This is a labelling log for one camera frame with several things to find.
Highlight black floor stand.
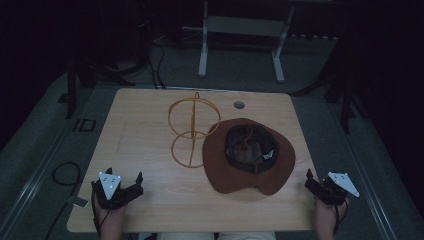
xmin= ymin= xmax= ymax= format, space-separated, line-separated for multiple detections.
xmin=57 ymin=19 xmax=152 ymax=120
xmin=289 ymin=33 xmax=368 ymax=135

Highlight grey tape strip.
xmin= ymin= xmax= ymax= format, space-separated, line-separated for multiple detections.
xmin=65 ymin=195 xmax=90 ymax=209

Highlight white metal frame stand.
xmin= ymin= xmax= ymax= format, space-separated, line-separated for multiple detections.
xmin=181 ymin=0 xmax=297 ymax=84

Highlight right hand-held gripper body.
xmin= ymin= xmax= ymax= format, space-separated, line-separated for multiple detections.
xmin=304 ymin=171 xmax=361 ymax=207

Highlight left hand-held gripper cable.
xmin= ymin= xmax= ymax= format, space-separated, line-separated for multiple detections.
xmin=90 ymin=188 xmax=112 ymax=236

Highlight person's right hand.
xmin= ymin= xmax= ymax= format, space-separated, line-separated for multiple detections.
xmin=313 ymin=195 xmax=350 ymax=240

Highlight person's left hand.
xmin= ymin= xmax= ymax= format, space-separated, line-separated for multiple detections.
xmin=94 ymin=192 xmax=128 ymax=240

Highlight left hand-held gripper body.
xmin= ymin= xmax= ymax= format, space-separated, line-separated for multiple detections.
xmin=91 ymin=171 xmax=145 ymax=211

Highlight black rectangular floor bracket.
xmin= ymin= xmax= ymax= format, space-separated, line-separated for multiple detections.
xmin=72 ymin=117 xmax=98 ymax=133

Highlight right hand-held gripper cable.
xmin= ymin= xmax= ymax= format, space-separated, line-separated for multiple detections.
xmin=333 ymin=198 xmax=350 ymax=235

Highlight black hanging cables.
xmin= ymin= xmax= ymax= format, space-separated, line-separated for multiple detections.
xmin=146 ymin=34 xmax=168 ymax=90

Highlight brown wide-brim hat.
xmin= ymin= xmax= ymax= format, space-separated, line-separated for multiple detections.
xmin=201 ymin=117 xmax=297 ymax=196

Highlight gold wire hat stand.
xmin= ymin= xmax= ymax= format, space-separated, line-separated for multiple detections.
xmin=167 ymin=91 xmax=222 ymax=169

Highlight black floor cable loop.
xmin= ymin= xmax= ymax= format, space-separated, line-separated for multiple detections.
xmin=43 ymin=161 xmax=83 ymax=240

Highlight hand-held gripper cable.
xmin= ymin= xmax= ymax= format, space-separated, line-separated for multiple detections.
xmin=333 ymin=198 xmax=350 ymax=235
xmin=90 ymin=188 xmax=112 ymax=236

